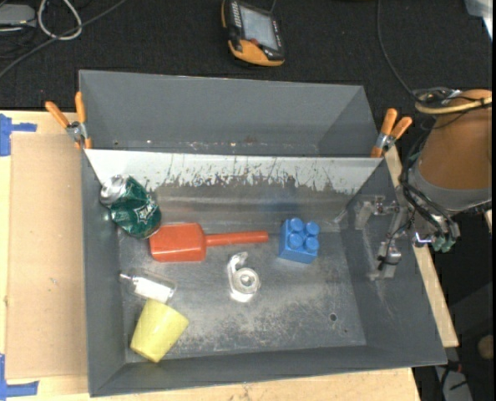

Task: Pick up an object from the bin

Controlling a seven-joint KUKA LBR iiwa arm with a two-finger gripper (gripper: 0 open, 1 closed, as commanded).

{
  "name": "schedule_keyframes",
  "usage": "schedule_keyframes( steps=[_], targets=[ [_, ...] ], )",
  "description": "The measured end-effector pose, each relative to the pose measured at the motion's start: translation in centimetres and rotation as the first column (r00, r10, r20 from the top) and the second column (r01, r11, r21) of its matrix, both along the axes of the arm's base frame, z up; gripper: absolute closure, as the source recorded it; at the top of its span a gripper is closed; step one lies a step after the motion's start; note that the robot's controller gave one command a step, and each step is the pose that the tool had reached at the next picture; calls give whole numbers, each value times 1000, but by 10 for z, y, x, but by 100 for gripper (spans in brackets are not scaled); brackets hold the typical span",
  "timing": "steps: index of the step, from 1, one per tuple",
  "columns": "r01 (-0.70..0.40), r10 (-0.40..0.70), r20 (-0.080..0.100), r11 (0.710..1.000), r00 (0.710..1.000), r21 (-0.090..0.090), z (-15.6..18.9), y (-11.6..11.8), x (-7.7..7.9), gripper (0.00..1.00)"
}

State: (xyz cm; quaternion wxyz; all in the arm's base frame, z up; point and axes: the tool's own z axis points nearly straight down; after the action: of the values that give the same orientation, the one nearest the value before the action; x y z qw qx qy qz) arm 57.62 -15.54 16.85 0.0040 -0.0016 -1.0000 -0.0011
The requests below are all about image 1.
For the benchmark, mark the blue toy building block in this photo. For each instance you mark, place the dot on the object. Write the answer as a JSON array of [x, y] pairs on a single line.
[[299, 240]]

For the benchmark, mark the brown cardboard board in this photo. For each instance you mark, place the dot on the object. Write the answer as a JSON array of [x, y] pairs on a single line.
[[43, 257]]

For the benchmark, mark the orange-red plastic scoop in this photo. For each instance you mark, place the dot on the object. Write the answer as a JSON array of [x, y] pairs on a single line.
[[181, 242]]

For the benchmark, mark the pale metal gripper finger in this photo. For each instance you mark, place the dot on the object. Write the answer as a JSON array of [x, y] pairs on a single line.
[[362, 214], [390, 258]]

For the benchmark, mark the small clear bottle white contents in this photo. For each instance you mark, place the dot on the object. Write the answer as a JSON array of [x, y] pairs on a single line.
[[152, 287]]

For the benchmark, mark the clear plastic tape dispenser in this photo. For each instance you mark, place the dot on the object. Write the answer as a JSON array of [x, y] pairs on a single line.
[[243, 280]]

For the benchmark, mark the yellow plastic cup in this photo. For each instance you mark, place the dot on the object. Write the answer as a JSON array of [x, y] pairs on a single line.
[[158, 330]]

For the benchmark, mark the crushed green drink can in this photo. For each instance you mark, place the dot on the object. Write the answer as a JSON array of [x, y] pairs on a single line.
[[133, 209]]

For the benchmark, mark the grey metal bin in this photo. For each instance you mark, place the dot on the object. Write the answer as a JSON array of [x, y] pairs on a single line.
[[273, 307]]

